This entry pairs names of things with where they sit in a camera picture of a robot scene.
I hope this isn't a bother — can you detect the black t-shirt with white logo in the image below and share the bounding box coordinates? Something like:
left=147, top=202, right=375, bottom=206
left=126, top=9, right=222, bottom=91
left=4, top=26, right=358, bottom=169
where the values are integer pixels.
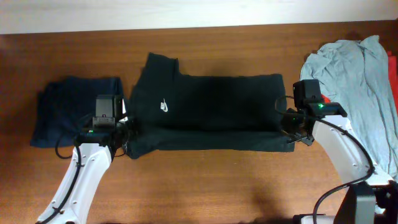
left=126, top=53, right=295, bottom=159

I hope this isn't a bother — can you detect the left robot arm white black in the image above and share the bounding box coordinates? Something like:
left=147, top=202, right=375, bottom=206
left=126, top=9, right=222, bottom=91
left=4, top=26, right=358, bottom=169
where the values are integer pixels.
left=36, top=95, right=133, bottom=223

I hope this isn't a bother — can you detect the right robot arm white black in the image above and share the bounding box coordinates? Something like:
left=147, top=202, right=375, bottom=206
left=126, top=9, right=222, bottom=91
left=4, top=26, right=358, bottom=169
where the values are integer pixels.
left=281, top=80, right=397, bottom=223

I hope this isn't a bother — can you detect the folded navy blue garment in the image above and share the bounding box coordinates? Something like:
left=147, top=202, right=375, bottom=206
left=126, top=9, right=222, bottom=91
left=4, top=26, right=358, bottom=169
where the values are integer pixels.
left=30, top=77, right=123, bottom=148

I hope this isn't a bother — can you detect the grey t-shirt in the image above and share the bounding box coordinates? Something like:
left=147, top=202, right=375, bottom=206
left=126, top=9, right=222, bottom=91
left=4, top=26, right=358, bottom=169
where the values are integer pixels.
left=300, top=35, right=397, bottom=179

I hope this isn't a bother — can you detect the red garment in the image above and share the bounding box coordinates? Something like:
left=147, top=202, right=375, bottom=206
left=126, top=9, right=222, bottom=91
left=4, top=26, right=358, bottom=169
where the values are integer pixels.
left=305, top=49, right=397, bottom=119

